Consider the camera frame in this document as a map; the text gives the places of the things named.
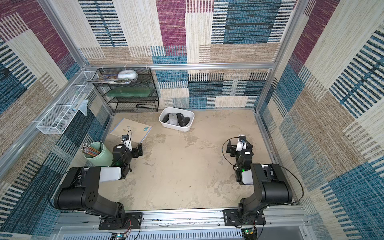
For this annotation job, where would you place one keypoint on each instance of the magazine on shelf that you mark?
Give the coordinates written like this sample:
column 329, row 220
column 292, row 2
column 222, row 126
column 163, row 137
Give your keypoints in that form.
column 111, row 79

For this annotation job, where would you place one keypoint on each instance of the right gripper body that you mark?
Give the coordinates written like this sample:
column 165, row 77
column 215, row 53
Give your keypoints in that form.
column 233, row 148

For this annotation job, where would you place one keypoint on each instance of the white round device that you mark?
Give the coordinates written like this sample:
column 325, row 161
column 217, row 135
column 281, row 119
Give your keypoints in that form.
column 128, row 75

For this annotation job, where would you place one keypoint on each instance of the light grey mouse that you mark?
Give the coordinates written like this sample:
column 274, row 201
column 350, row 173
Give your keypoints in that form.
column 173, row 119

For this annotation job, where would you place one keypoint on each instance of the white wire wall basket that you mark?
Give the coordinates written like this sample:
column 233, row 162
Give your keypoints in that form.
column 74, row 99

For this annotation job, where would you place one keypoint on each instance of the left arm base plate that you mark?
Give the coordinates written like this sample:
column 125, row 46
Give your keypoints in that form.
column 120, row 221

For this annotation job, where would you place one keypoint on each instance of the black wire shelf rack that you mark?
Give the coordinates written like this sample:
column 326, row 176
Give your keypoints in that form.
column 138, row 96

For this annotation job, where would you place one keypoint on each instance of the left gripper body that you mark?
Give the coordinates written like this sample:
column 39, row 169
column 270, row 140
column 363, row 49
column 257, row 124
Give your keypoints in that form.
column 133, row 154

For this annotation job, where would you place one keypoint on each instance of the small black Lecoo mouse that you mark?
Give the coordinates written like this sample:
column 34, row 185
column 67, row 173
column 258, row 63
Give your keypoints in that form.
column 184, row 121

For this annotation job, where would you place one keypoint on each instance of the white storage box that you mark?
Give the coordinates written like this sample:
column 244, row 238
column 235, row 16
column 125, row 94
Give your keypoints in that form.
column 186, row 113

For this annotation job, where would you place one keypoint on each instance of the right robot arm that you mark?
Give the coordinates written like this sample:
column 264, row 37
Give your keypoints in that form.
column 270, row 185

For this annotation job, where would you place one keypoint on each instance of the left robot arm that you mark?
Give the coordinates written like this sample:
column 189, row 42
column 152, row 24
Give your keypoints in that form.
column 79, row 190

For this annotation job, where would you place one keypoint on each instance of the beige booklet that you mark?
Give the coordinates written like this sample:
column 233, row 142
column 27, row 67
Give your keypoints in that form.
column 139, row 131

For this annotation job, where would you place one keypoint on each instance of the coloured pencils bundle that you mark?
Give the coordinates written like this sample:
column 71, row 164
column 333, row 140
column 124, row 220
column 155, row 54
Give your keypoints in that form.
column 88, row 150

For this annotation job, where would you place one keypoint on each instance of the green pencil cup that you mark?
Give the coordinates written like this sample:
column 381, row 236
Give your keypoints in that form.
column 104, row 159

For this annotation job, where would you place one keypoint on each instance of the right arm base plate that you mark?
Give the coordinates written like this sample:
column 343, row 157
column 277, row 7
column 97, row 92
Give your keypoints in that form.
column 233, row 218

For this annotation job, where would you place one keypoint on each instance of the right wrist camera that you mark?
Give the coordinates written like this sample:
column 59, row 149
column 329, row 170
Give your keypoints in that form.
column 242, row 143

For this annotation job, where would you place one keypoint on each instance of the black ribbed mouse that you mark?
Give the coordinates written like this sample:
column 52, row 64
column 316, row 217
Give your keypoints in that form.
column 179, row 117

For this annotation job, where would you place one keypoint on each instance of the aluminium front rail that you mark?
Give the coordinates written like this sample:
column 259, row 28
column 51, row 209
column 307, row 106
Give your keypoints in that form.
column 276, row 223

